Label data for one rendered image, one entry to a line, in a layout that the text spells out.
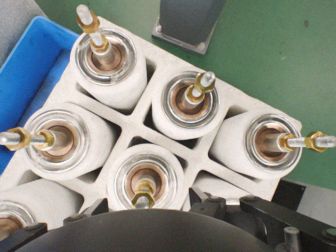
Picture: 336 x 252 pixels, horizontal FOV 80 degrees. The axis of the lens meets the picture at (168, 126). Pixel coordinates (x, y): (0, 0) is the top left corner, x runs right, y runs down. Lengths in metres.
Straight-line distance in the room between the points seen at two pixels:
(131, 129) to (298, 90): 0.48
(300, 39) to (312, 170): 0.36
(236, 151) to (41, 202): 0.25
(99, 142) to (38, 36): 0.31
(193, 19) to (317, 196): 0.39
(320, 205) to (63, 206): 0.38
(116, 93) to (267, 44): 0.48
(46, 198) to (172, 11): 0.39
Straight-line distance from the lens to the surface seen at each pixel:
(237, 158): 0.28
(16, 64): 0.50
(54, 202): 0.31
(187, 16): 0.47
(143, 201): 0.16
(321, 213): 0.40
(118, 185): 0.25
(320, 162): 0.67
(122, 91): 0.27
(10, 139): 0.19
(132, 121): 0.32
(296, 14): 0.74
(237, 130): 0.28
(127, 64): 0.27
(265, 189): 0.37
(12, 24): 0.52
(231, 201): 0.27
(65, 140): 0.26
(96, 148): 0.26
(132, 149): 0.25
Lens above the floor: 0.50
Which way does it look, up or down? 83 degrees down
